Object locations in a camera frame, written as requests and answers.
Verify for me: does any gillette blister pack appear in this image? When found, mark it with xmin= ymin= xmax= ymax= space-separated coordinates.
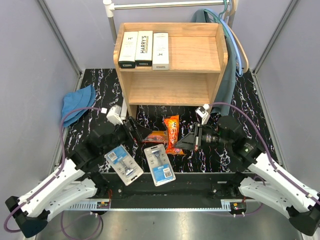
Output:
xmin=144 ymin=144 xmax=176 ymax=187
xmin=105 ymin=144 xmax=144 ymax=186

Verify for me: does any teal hanging garment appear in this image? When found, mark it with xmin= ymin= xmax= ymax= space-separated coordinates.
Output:
xmin=191 ymin=9 xmax=236 ymax=104

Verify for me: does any orange razor pack horizontal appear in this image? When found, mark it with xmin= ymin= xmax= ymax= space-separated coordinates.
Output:
xmin=142 ymin=131 xmax=168 ymax=144

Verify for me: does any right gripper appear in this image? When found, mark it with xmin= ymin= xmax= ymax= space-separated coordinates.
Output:
xmin=174 ymin=122 xmax=232 ymax=151

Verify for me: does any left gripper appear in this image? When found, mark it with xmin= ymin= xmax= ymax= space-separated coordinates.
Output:
xmin=102 ymin=116 xmax=153 ymax=156

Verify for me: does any wooden two-tier shelf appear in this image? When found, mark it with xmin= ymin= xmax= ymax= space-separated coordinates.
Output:
xmin=113 ymin=22 xmax=228 ymax=117

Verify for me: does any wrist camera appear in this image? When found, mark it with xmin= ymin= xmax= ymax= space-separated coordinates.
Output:
xmin=101 ymin=104 xmax=123 ymax=126
xmin=195 ymin=104 xmax=210 ymax=125

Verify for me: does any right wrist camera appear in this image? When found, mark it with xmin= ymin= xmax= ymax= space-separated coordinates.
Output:
xmin=195 ymin=104 xmax=210 ymax=125

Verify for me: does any white Harry's razor box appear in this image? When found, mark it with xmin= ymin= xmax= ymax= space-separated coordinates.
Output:
xmin=135 ymin=30 xmax=153 ymax=67

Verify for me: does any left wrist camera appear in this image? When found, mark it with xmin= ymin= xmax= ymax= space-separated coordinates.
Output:
xmin=101 ymin=104 xmax=123 ymax=126

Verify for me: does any metal clothes rack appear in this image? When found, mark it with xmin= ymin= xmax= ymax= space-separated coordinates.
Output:
xmin=103 ymin=0 xmax=239 ymax=44

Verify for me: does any Gillette blister pack centre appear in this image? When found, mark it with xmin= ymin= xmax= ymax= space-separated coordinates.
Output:
xmin=144 ymin=144 xmax=176 ymax=187

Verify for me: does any blue bucket hat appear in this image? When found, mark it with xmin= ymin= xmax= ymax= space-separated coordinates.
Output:
xmin=61 ymin=84 xmax=96 ymax=128

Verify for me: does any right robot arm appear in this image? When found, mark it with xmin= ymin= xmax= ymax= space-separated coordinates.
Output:
xmin=174 ymin=116 xmax=320 ymax=236

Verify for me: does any light blue hanger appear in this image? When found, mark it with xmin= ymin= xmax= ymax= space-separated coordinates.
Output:
xmin=204 ymin=8 xmax=243 ymax=77

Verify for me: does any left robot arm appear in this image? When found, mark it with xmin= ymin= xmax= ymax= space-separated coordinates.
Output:
xmin=5 ymin=116 xmax=152 ymax=238

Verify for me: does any Gillette blister pack left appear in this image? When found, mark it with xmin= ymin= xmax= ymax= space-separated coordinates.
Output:
xmin=105 ymin=144 xmax=144 ymax=186

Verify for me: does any orange razor pack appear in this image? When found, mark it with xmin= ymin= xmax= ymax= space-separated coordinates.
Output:
xmin=164 ymin=115 xmax=185 ymax=155

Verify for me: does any green hanger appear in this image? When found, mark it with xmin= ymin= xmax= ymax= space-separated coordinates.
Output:
xmin=204 ymin=0 xmax=232 ymax=37

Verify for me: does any wooden hanger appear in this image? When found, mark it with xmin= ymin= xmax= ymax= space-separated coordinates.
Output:
xmin=223 ymin=0 xmax=249 ymax=73

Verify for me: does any white H razor box on shelf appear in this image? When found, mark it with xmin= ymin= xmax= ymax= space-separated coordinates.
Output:
xmin=118 ymin=31 xmax=138 ymax=69

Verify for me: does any white h razor box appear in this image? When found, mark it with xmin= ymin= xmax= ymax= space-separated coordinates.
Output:
xmin=118 ymin=31 xmax=138 ymax=69
xmin=152 ymin=32 xmax=169 ymax=71

